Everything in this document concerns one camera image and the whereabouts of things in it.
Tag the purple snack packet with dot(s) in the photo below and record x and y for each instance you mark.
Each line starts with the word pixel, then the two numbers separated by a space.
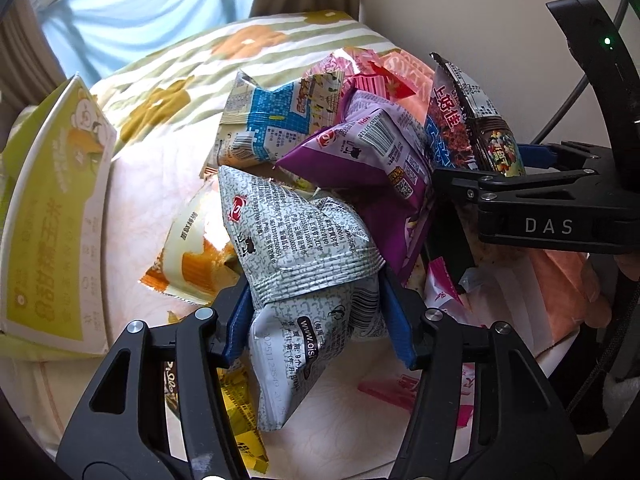
pixel 380 160

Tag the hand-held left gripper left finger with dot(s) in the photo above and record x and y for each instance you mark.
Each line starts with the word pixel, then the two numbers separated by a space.
pixel 239 322

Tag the salmon pink snack packet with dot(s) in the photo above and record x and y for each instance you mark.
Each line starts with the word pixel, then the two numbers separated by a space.
pixel 410 85

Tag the dark chocolate candy packet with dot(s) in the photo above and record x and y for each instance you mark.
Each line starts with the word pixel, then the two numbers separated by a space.
pixel 492 145

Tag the grey white snack packet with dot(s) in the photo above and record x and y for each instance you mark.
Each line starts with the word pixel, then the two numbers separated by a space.
pixel 295 240

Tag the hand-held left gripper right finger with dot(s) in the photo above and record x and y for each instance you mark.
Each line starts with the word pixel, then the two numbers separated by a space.
pixel 400 322

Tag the blue cream snack packet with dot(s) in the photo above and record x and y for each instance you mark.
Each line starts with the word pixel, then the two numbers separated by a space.
pixel 270 120

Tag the floral striped blanket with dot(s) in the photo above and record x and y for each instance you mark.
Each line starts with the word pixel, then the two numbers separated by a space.
pixel 200 70

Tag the red blue snack packet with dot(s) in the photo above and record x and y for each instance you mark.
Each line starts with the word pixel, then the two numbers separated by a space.
pixel 447 142

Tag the green cardboard box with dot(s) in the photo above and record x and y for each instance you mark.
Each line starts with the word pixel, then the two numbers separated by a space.
pixel 55 220

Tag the gold yellow snack packet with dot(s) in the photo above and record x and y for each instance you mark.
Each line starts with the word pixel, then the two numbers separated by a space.
pixel 240 410

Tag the orange cream cake packet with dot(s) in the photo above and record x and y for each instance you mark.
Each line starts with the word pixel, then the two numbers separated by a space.
pixel 195 255

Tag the light blue sheer curtain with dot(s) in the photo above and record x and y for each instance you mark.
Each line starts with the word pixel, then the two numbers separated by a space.
pixel 150 15

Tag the pink white wrapper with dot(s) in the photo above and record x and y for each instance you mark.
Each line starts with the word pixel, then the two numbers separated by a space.
pixel 442 290
pixel 440 390

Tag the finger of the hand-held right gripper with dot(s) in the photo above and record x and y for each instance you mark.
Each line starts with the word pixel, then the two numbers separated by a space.
pixel 537 154
pixel 465 185

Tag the pink strawberry snack packet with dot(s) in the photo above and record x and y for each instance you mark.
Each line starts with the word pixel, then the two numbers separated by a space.
pixel 380 85

